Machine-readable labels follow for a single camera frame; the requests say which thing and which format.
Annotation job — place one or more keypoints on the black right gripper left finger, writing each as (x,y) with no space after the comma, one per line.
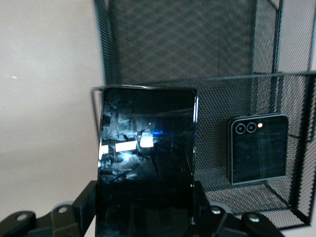
(81,217)

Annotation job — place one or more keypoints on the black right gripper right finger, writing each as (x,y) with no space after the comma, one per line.
(205,217)

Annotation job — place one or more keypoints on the small black flip phone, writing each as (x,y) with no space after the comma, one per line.
(259,153)

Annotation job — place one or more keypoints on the long black smartphone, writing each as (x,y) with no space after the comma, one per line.
(148,148)

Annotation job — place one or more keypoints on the black mesh two-tier tray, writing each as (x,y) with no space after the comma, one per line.
(177,44)

